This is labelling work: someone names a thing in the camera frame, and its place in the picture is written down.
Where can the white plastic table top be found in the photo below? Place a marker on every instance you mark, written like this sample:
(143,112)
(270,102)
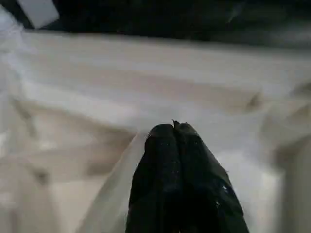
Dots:
(97,85)

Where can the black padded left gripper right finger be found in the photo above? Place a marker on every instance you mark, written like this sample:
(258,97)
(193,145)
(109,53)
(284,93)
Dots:
(204,189)

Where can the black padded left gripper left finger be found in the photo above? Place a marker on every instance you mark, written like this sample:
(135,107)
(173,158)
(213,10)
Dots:
(155,182)

